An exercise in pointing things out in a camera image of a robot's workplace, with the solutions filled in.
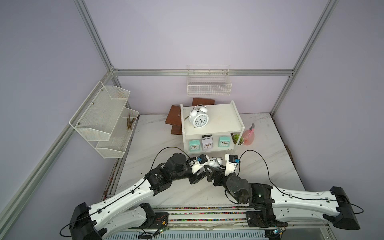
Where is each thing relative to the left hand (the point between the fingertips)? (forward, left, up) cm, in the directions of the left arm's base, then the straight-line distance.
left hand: (204, 168), depth 71 cm
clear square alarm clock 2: (+14, -2, 0) cm, 14 cm away
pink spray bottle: (+27, -30, -9) cm, 41 cm away
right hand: (0, -3, 0) cm, 3 cm away
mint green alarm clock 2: (+15, -11, +1) cm, 19 cm away
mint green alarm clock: (+13, +5, 0) cm, 14 cm away
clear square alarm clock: (+18, -3, +1) cm, 19 cm away
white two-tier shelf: (+14, -3, +13) cm, 20 cm away
